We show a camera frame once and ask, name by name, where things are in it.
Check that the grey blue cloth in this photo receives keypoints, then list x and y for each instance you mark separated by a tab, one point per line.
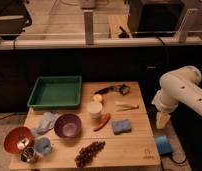
46	124

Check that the orange carrot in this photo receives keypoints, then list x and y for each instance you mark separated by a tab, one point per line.
103	122

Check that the blue mug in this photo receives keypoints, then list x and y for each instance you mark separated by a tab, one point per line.
43	146

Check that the blue sponge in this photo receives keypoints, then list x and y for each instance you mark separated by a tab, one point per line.
121	126

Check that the red bowl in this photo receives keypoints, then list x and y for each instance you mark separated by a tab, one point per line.
18	139

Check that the wooden table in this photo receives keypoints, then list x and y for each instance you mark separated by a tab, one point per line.
127	151

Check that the blue tape roll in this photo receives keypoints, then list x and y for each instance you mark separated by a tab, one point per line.
163	145

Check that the yellow apple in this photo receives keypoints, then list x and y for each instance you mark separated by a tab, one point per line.
98	97

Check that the bunch of dark grapes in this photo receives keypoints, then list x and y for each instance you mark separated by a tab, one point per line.
86	154

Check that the purple bowl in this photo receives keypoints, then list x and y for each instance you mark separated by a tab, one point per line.
68	126

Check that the green plastic tray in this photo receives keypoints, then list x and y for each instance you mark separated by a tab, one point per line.
56	92

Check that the metal railing post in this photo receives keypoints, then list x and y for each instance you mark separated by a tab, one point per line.
88	23

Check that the white cup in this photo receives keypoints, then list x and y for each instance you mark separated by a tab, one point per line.
94	108

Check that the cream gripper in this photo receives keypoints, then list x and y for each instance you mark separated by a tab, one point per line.
162	119

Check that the metal cup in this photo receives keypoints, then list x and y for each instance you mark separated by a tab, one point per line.
29	155

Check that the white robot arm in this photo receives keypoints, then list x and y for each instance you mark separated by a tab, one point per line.
178	86

